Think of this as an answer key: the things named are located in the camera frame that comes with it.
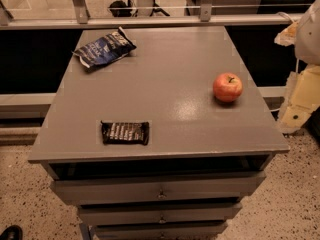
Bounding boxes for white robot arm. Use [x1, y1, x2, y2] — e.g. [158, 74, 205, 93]
[274, 0, 320, 134]

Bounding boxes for middle grey drawer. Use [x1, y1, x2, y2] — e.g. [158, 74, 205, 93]
[79, 203, 242, 225]

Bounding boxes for red apple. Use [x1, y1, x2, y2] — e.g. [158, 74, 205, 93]
[213, 73, 243, 103]

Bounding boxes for black snack bar wrapper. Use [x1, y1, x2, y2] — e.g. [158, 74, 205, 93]
[101, 122, 150, 146]

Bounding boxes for black object behind glass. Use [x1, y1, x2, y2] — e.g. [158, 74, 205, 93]
[108, 0, 137, 17]

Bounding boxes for grey drawer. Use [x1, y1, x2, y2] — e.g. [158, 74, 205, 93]
[51, 171, 266, 205]
[79, 203, 242, 225]
[94, 221, 227, 240]

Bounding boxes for bottom grey drawer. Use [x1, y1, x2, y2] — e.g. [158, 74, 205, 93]
[94, 221, 227, 240]

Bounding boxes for black shoe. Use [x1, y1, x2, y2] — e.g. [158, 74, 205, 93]
[0, 225, 23, 240]

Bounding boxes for blue chip bag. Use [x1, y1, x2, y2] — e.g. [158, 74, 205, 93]
[73, 27, 136, 70]

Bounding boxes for grey drawer cabinet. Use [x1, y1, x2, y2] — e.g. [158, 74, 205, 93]
[27, 25, 291, 240]

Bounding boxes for metal railing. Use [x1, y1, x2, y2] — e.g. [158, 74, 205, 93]
[0, 0, 315, 30]

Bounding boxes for top grey drawer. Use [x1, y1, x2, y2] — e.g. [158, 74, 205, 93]
[51, 171, 266, 205]

